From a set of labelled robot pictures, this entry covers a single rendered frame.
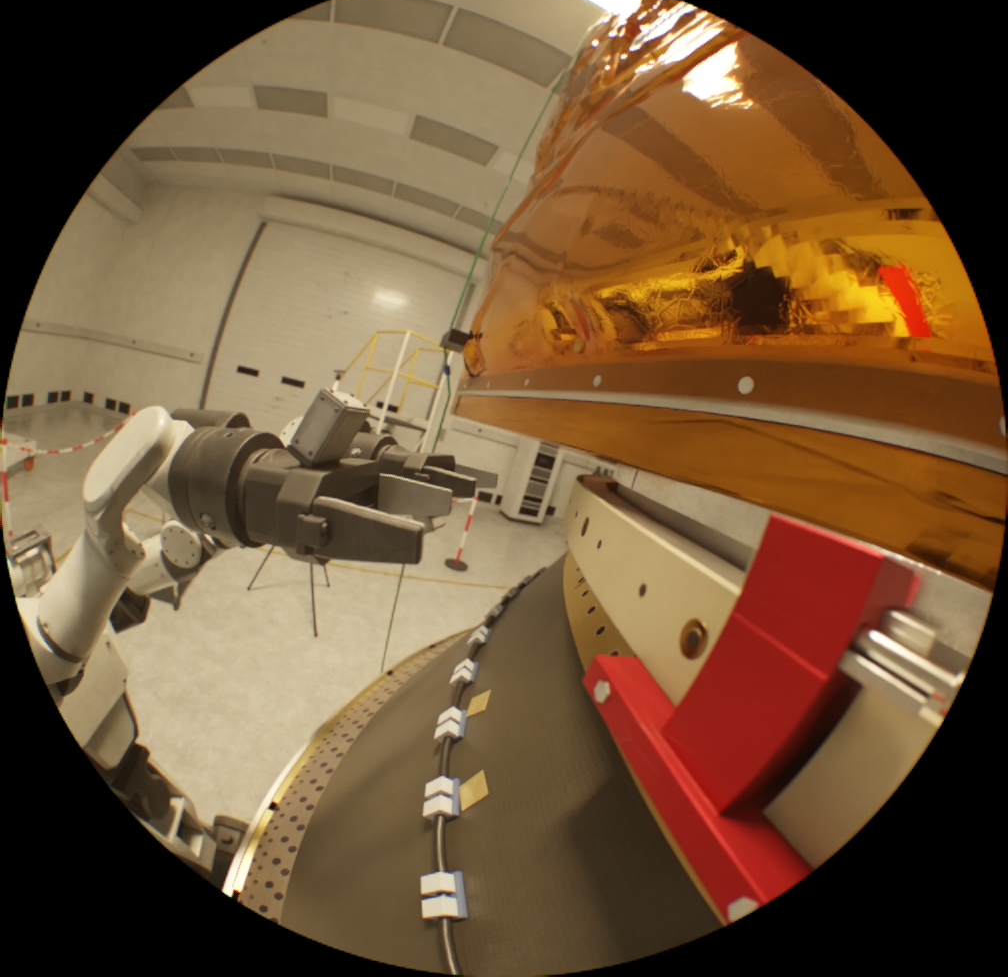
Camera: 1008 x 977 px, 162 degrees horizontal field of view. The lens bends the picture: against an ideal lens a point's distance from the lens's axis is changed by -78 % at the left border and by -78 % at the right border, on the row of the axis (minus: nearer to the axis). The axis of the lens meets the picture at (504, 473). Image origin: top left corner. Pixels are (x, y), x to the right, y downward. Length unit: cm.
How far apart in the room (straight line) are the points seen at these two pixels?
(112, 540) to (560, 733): 36
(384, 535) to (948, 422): 27
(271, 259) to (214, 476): 775
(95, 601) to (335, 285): 732
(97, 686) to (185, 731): 150
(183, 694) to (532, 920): 222
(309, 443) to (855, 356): 30
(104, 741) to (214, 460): 59
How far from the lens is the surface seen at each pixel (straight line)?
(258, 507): 24
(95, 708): 71
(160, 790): 95
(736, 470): 21
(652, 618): 16
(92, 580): 37
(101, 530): 34
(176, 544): 60
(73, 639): 40
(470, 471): 49
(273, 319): 757
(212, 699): 230
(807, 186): 22
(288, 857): 54
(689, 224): 26
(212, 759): 207
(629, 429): 28
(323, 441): 22
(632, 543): 18
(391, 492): 29
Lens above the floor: 174
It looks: 6 degrees down
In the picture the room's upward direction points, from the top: 17 degrees clockwise
